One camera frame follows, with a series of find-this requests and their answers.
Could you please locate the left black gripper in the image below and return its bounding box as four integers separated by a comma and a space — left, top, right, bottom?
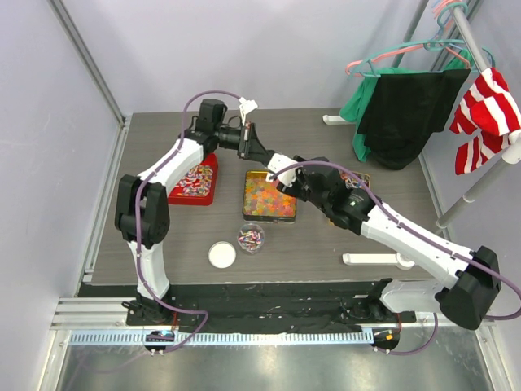
215, 123, 272, 164

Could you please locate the gold gummy tin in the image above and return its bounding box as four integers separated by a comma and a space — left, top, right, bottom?
242, 170, 297, 223

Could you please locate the red candy tin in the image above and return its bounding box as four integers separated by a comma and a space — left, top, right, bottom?
168, 153, 218, 206

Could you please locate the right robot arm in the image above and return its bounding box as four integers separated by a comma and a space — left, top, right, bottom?
269, 156, 501, 330

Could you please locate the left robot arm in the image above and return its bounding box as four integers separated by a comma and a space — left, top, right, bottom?
115, 97, 274, 325

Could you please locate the small gold lollipop tin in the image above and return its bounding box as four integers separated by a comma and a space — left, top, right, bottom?
340, 172, 370, 188

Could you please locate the clear round jar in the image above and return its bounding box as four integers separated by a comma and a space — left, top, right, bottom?
237, 222, 265, 254

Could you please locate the green hanging garment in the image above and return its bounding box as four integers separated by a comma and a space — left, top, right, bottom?
339, 56, 473, 163

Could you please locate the white round lid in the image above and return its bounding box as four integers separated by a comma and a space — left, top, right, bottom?
208, 241, 236, 269

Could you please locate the black hanging cloth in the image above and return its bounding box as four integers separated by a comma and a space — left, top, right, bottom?
357, 68, 471, 171

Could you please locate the teal clothes hanger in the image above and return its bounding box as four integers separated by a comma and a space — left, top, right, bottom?
344, 39, 478, 78

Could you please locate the white clothes rack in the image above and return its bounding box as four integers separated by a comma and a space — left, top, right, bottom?
322, 0, 521, 270

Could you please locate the red white striped sock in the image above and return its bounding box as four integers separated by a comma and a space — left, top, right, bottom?
449, 68, 520, 175

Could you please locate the pink clothes hanger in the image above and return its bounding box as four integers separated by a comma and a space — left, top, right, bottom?
344, 1, 471, 77

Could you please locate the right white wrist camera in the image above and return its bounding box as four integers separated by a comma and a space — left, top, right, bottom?
265, 152, 297, 187

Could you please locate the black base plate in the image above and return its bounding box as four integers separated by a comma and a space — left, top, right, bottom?
122, 281, 416, 334

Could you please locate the aluminium frame rail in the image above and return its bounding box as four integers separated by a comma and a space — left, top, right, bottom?
52, 297, 497, 347

